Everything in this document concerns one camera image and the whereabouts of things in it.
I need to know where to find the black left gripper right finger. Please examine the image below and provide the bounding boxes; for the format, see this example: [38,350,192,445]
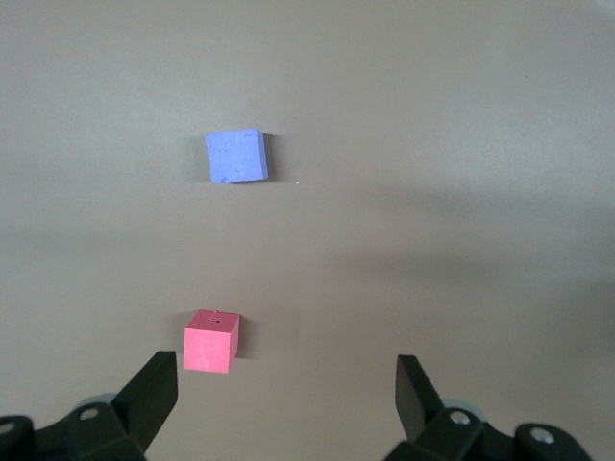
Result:
[383,353,590,461]

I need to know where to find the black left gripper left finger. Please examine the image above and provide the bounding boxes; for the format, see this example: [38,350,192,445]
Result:
[0,350,179,461]

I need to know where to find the pink foam block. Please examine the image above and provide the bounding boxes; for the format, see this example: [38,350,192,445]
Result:
[184,309,241,374]

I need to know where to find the purple foam block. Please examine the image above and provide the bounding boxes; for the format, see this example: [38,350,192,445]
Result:
[205,127,269,185]

